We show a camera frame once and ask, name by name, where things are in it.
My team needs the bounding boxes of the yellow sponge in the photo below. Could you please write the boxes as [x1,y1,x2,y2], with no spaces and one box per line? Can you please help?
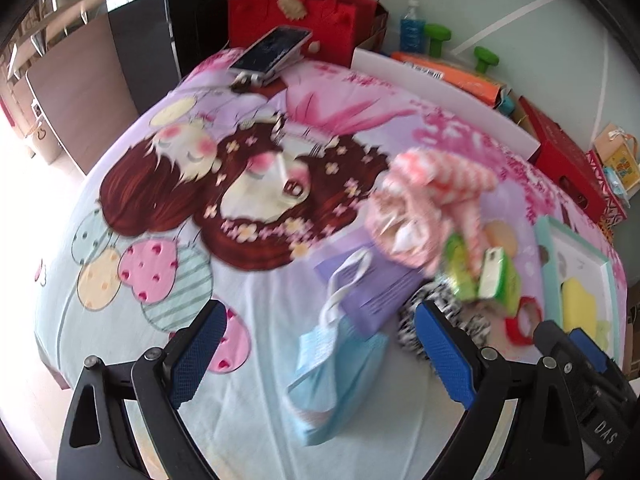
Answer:
[562,279,598,333]

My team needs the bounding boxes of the pink white zigzag towel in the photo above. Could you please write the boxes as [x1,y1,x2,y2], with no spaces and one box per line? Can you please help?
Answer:
[390,149,498,256]

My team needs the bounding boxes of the black cabinet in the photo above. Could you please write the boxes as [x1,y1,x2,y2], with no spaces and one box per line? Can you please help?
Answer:
[102,0,263,116]

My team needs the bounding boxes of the orange box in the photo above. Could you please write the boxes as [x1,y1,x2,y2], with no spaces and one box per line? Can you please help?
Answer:
[390,51,506,108]

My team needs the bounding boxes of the yellow carton with handle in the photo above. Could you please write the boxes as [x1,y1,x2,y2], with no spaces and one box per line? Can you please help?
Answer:
[592,122,640,196]

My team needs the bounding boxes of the light green sponge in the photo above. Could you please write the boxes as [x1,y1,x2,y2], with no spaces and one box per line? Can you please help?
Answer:
[595,320,613,356]

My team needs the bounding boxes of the cartoon printed bedsheet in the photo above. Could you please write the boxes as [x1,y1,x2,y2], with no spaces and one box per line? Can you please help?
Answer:
[35,50,628,480]

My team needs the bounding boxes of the green tissue packet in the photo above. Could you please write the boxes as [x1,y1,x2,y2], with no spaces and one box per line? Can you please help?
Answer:
[440,235,481,303]
[477,247,523,311]

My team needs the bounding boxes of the beige round puff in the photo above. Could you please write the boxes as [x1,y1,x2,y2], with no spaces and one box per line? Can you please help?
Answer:
[482,222,516,256]

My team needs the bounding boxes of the light blue face mask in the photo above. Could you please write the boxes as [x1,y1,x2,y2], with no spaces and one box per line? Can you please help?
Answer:
[285,250,391,448]

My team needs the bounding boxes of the pink floral cloth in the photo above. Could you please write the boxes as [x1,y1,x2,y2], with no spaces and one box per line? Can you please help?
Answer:
[365,190,451,268]

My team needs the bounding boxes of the blue water bottle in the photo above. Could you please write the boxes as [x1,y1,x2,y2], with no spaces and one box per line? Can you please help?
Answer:
[399,0,427,56]

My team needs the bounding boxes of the teal shallow box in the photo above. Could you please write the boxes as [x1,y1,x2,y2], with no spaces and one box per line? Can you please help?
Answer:
[532,216,621,361]

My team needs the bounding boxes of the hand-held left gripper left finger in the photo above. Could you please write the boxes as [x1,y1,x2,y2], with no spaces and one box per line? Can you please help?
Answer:
[57,299,228,480]

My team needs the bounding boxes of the red felt handbag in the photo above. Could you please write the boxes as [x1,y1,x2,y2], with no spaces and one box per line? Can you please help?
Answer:
[227,0,378,68]

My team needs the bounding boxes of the purple packet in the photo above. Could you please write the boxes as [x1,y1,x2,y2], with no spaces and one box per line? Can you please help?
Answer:
[315,245,426,338]

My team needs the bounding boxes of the red gift box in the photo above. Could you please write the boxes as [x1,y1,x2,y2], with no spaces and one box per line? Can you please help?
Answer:
[517,96,608,223]

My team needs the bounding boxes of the red tape roll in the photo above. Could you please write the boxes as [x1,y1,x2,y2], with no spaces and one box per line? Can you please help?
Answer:
[505,296,543,345]

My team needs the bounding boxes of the white storage bin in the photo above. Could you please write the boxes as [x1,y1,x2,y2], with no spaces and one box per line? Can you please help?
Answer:
[350,47,542,161]

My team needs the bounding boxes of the black white patterned cloth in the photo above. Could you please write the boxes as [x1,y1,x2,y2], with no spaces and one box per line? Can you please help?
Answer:
[397,282,493,363]

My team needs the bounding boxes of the brown board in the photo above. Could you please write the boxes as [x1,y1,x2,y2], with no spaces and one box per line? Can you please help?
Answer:
[25,12,141,176]

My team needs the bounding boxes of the light blue wipes pack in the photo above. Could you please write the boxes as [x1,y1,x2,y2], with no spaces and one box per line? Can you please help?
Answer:
[602,165,628,198]

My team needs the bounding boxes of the red paper bag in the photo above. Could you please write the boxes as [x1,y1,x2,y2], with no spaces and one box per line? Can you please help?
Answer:
[350,2,390,56]

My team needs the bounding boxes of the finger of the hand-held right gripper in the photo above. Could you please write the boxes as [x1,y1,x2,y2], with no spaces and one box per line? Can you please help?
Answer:
[532,319,626,391]

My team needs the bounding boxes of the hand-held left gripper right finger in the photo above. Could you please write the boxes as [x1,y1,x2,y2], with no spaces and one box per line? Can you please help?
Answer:
[414,300,588,480]

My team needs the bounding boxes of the red white zigzag box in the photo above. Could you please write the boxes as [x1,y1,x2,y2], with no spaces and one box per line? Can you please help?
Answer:
[585,150,628,226]

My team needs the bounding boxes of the green dumbbell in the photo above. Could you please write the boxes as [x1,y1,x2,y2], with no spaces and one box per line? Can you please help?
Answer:
[424,24,453,58]
[472,46,501,77]

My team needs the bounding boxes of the cardboard box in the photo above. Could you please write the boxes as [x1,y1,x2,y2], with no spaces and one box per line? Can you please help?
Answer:
[22,110,63,163]

